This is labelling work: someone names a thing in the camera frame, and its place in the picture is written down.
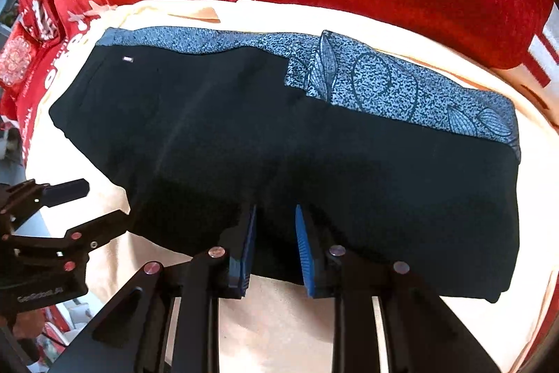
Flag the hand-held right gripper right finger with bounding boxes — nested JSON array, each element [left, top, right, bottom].
[[295, 203, 503, 373]]

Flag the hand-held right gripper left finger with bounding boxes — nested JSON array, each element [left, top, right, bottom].
[[48, 202, 258, 373]]

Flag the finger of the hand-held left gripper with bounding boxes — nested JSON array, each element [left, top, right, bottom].
[[9, 210, 132, 264], [0, 178, 90, 226]]

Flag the black pants with patterned stripe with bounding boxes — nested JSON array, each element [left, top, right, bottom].
[[48, 27, 522, 304]]

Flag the peach cloth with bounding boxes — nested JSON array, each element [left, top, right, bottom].
[[24, 0, 559, 373]]

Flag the red cushion with round ornaments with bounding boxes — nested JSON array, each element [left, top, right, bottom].
[[0, 23, 42, 116]]

